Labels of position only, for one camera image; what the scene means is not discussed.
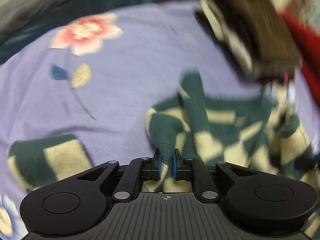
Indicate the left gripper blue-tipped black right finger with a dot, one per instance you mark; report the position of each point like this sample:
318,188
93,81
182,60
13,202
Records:
198,174

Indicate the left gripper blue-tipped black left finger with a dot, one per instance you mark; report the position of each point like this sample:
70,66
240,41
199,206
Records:
132,177

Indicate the green cream checkered sweater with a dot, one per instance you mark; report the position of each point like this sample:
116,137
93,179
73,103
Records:
266,175

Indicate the brown folded clothes stack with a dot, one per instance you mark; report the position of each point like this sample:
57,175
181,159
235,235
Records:
256,36

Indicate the purple floral bed sheet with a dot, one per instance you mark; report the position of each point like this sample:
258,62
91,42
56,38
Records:
61,113

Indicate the teal blue blanket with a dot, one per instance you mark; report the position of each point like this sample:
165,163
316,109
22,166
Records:
23,21

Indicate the red garment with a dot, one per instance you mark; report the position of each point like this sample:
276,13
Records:
307,41

